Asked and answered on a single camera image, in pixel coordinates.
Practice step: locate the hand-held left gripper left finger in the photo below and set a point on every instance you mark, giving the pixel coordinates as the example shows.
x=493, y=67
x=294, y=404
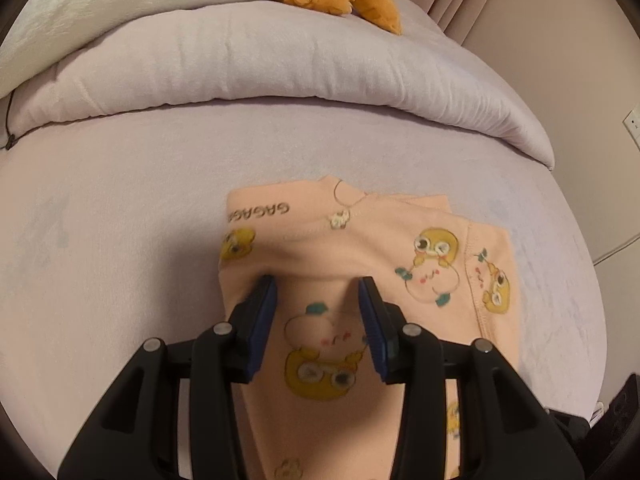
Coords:
x=262, y=320

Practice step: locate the lilac duvet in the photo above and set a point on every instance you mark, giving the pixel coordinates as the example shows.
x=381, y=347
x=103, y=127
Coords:
x=250, y=60

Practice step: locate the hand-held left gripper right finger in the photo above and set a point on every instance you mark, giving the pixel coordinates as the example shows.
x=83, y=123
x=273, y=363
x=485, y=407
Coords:
x=375, y=325

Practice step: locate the orange printed long-sleeve shirt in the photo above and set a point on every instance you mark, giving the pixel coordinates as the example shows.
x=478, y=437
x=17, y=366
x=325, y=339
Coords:
x=320, y=255

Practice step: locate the white wall socket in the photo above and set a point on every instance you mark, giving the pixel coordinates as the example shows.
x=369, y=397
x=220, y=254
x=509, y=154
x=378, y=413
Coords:
x=632, y=127

